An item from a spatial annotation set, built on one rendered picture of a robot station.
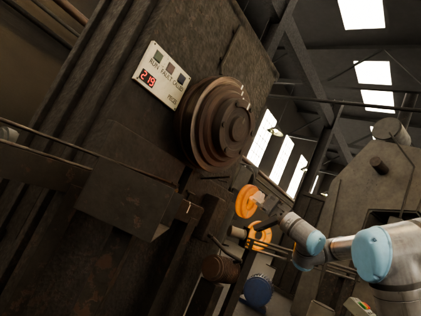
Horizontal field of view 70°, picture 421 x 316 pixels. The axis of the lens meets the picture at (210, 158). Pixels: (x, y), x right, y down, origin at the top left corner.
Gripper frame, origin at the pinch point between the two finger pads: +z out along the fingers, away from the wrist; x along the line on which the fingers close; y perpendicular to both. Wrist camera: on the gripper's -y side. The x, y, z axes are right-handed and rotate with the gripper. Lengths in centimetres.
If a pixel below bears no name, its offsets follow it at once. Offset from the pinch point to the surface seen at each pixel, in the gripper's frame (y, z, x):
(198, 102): 19.6, 28.1, 34.3
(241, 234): -18.6, 4.2, -23.4
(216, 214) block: -18.2, 16.1, -11.4
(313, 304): -23, -38, -48
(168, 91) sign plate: 16, 41, 41
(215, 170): 0.1, 22.3, 4.2
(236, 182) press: -12, 452, -658
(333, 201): 52, 54, -261
